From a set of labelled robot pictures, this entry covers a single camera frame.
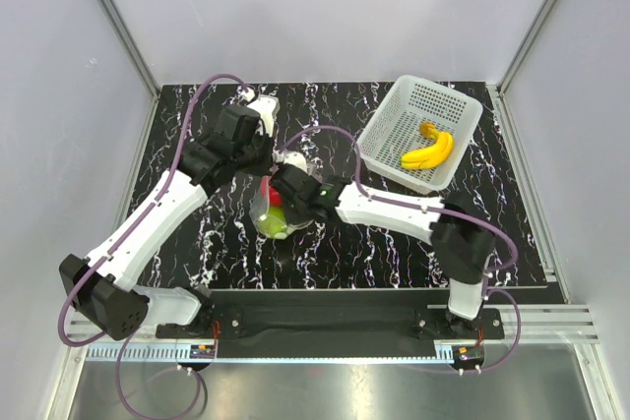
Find purple cable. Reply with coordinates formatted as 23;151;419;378
275;125;522;375
57;74;257;416

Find clear dotted zip top bag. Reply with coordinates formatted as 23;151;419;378
249;152;321;240

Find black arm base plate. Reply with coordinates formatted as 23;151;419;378
156;288;505;362

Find left aluminium frame post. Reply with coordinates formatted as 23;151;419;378
68;0;161;101

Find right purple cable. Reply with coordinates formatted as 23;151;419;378
275;125;522;375

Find green apple toy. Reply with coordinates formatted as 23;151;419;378
257;207;289;240

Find right aluminium frame post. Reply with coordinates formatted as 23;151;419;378
496;0;592;96

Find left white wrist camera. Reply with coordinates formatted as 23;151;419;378
241;89;280;138

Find slotted white cable duct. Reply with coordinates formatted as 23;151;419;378
87;342;217;363

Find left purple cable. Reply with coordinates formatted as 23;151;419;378
57;74;257;416

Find aluminium frame post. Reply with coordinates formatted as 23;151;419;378
496;0;592;96
68;0;161;101

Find yellow banana bunch toy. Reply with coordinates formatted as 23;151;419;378
401;121;454;170

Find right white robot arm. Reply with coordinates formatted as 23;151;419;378
270;164;495;338

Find black marble pattern mat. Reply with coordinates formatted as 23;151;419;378
139;82;546;289

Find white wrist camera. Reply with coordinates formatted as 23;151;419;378
241;89;280;138
273;150;308;172

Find white plastic basket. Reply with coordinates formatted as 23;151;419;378
357;75;483;195

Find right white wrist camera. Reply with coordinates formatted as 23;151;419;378
273;150;308;172

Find red apple toy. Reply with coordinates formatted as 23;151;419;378
266;187;283;208

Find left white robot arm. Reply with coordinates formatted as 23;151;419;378
57;95;280;345

